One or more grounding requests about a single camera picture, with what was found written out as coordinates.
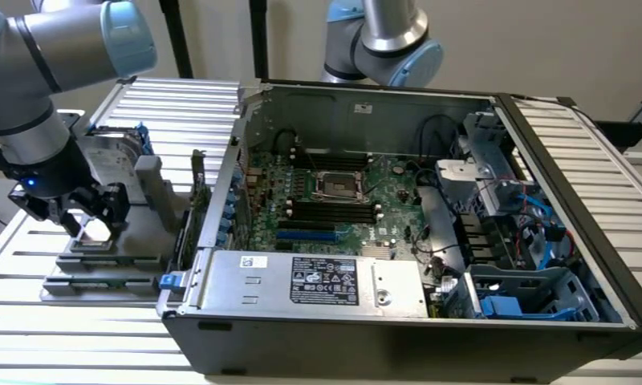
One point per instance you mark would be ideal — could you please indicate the square CPU chip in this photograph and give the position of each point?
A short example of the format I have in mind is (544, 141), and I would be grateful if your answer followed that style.
(92, 244)

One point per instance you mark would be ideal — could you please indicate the silver chipset heat sink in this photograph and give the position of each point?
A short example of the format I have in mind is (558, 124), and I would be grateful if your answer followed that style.
(377, 252)

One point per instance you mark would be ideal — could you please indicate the grey parts rack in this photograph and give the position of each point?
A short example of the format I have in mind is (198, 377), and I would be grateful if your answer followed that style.
(139, 240)

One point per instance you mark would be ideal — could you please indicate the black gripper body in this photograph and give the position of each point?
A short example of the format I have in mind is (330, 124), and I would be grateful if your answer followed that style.
(48, 172)

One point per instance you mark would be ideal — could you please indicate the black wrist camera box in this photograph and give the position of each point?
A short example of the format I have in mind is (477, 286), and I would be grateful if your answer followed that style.
(32, 206)

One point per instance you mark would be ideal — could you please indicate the grey plastic air shroud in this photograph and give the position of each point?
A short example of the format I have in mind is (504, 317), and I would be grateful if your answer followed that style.
(440, 224)

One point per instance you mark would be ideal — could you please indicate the black tripod pole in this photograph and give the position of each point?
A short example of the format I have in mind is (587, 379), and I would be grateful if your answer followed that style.
(259, 40)
(179, 36)

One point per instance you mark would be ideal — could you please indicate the metal disk bay cage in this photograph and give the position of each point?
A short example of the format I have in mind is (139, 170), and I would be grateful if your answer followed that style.
(486, 160)

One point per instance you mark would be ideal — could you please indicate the blue expansion slot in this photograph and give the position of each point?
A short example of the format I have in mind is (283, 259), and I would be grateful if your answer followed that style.
(306, 235)

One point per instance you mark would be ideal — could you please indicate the blue case latch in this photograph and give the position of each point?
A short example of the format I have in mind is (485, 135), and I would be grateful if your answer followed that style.
(172, 284)

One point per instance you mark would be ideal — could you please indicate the silver power supply unit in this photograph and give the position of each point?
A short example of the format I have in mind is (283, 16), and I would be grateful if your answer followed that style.
(278, 288)

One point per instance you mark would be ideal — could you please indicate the aluminium frame with black plate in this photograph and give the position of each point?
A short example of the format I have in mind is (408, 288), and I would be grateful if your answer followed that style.
(637, 132)

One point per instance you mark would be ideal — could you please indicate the metal CPU socket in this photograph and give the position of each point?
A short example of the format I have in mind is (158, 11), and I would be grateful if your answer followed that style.
(338, 185)

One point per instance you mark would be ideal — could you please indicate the black expansion slot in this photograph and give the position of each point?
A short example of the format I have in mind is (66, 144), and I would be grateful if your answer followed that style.
(306, 225)

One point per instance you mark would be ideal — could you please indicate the green motherboard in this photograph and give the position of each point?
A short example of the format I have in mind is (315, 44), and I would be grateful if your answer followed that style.
(385, 216)

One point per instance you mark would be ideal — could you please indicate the blue plastic disk caddy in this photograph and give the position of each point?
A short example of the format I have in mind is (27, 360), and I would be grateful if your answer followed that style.
(536, 293)

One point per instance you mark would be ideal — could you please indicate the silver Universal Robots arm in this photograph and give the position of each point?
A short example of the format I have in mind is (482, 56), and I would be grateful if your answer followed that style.
(43, 44)

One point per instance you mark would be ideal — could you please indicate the black open PC case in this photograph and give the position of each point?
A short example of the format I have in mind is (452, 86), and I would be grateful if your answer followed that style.
(385, 349)

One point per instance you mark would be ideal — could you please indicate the green graphics card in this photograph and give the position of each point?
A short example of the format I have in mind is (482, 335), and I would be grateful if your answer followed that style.
(195, 208)

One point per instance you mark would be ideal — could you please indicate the black RAM slot bank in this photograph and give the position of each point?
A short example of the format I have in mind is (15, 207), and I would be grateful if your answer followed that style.
(331, 160)
(334, 211)

